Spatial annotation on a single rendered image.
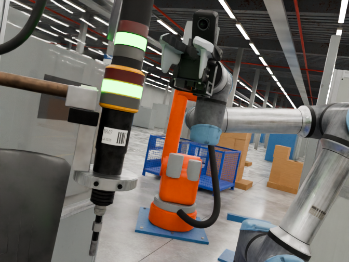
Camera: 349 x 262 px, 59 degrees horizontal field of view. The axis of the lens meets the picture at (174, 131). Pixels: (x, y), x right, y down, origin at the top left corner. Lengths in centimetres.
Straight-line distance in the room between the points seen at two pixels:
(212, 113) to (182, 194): 349
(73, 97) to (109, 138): 6
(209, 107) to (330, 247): 162
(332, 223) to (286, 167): 735
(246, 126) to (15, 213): 64
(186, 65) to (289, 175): 897
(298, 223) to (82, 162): 64
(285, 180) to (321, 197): 865
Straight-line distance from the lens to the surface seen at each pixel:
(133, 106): 33
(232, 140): 826
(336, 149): 87
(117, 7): 38
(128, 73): 33
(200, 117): 74
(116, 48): 34
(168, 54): 54
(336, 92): 214
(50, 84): 34
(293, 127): 95
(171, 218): 421
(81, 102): 33
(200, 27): 62
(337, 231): 220
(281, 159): 948
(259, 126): 91
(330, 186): 87
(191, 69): 58
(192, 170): 411
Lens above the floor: 154
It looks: 3 degrees down
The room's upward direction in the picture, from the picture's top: 11 degrees clockwise
